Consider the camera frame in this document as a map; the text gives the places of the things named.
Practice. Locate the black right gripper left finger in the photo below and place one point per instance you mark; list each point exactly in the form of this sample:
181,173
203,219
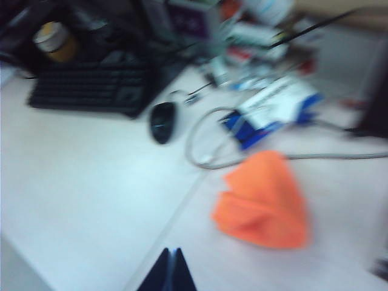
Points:
156,276

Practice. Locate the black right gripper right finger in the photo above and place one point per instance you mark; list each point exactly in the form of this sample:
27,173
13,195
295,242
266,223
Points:
183,276

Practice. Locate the orange rag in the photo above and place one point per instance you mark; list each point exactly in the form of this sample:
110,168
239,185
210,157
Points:
263,206

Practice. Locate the black computer mouse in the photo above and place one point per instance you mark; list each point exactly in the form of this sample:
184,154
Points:
162,122

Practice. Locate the white blue medicine box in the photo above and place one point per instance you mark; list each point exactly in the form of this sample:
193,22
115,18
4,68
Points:
272,103

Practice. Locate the black keyboard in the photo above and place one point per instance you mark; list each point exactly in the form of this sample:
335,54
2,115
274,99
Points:
91,88

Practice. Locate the red white box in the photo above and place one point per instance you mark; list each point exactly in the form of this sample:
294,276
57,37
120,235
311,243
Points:
242,56

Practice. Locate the yellow jar white lid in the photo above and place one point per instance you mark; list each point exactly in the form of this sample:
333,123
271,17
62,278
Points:
60,48

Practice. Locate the long green white box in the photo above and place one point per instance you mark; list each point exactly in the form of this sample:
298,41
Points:
251,36

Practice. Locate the purple printed card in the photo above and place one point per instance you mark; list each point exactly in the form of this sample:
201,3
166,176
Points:
188,21

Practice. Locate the silver flat stand panel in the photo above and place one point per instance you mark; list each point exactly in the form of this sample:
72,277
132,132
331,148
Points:
342,66

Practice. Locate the white plastic bottle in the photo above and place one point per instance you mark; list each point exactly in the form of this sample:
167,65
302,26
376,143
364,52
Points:
269,10

